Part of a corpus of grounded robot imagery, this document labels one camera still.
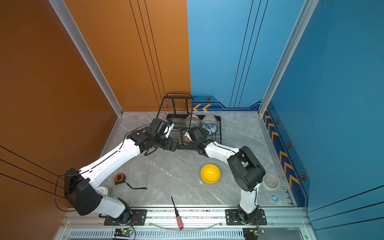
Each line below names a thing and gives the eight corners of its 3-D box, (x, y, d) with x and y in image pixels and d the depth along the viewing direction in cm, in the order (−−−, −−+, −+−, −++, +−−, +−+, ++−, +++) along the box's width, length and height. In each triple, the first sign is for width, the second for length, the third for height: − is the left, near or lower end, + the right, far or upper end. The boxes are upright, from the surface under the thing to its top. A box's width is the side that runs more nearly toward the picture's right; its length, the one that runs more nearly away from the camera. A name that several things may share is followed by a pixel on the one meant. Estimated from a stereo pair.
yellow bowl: (200, 185, 85) (201, 182, 81) (200, 168, 92) (200, 164, 87) (219, 185, 85) (221, 182, 81) (218, 168, 92) (219, 164, 87)
